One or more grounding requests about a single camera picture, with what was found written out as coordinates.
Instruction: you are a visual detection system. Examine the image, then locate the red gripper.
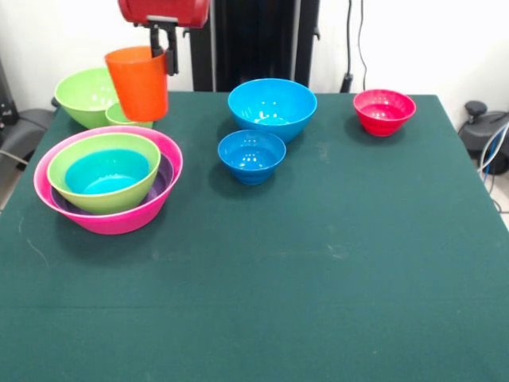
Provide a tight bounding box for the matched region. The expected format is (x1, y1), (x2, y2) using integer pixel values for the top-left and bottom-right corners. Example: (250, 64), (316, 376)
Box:
(117, 0), (211, 76)

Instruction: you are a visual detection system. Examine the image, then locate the orange cup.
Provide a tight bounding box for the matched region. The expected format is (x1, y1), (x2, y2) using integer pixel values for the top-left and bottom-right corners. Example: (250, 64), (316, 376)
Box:
(104, 45), (169, 123)

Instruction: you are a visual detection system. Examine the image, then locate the purple bowl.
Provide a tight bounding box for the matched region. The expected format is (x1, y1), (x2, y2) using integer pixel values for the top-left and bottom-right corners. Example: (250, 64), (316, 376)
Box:
(50, 154), (175, 218)

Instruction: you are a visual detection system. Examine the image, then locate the light blue straight-sided bowl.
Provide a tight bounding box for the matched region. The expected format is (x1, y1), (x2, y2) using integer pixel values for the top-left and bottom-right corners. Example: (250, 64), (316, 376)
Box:
(64, 148), (151, 196)

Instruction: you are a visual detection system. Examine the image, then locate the green bowl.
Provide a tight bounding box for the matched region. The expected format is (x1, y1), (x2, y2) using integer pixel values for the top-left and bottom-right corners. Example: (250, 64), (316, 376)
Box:
(46, 132), (162, 216)
(53, 67), (122, 131)

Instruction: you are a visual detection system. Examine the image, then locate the large pink bowl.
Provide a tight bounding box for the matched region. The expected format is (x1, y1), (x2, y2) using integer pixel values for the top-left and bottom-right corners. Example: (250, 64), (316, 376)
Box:
(33, 126), (184, 236)

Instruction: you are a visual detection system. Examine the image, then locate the green cup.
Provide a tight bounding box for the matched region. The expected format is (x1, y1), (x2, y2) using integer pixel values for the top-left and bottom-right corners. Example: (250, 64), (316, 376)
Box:
(105, 102), (154, 130)

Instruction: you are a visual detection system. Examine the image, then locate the large blue bowl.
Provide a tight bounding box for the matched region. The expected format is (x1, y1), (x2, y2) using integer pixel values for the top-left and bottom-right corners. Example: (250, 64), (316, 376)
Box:
(227, 78), (318, 144)

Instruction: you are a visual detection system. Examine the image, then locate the small dark blue bowl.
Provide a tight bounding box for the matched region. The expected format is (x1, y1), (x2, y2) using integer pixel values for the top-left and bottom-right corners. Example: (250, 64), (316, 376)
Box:
(217, 129), (287, 186)

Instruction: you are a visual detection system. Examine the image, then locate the small pink bowl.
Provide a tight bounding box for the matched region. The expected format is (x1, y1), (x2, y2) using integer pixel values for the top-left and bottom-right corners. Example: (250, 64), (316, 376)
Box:
(352, 88), (418, 138)

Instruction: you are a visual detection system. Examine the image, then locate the dark green table cloth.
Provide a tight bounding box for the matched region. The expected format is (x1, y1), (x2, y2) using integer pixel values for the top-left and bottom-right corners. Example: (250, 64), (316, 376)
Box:
(0, 90), (509, 382)

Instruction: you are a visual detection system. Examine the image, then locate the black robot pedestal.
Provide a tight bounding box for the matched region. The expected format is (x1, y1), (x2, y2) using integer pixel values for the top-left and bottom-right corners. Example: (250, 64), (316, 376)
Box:
(182, 0), (321, 93)

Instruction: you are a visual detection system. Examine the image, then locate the black wall cable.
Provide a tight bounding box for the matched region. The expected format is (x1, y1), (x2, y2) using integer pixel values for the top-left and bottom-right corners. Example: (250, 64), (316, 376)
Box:
(341, 0), (369, 95)

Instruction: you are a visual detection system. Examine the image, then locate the bundle of floor cables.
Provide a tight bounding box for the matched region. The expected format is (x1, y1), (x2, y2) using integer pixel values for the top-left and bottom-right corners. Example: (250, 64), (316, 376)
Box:
(475, 123), (509, 216)

